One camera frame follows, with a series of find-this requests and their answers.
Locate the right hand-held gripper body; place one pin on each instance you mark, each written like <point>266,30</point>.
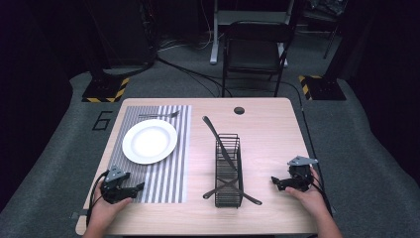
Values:
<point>301,175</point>

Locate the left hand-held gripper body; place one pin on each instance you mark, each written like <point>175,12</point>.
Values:
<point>114,185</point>

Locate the person's right hand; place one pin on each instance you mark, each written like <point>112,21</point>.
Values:
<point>308,200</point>

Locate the person's left hand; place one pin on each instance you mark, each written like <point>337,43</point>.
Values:
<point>104,211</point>

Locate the grey striped placemat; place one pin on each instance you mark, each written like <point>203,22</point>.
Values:
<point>165,178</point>

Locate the dark cutlery piece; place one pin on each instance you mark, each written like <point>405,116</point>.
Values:
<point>254,200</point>

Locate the white round plate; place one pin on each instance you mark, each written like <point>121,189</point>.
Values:
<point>149,141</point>

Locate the dark spoon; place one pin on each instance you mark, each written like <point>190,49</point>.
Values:
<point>209,195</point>

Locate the silver fork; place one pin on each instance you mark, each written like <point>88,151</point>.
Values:
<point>158,115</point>

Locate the long dark table knife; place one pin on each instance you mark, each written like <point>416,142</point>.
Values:
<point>216,134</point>

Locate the hazard striped black stand base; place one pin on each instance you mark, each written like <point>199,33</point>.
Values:
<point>104,89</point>
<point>325,87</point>

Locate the black folding chair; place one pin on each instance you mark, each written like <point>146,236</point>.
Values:
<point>254,53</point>

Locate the dark cluttered side table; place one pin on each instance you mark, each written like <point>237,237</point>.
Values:
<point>325,13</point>

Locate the grey table edge bracket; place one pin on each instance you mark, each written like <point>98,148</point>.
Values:
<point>79,214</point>

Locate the white desk frame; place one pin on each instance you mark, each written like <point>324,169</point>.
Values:
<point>214,39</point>

